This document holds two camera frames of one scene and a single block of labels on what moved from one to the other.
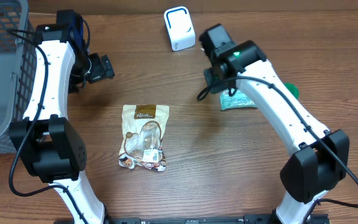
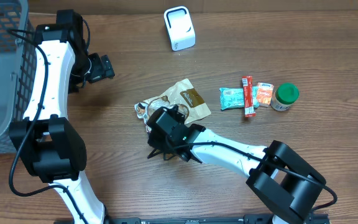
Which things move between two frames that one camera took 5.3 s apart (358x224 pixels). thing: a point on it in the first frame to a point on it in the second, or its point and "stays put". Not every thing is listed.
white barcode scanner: [180, 28] stays put
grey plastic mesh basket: [8, 66] stays put
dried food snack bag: [143, 131] to [183, 95]
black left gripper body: [105, 68] stays put
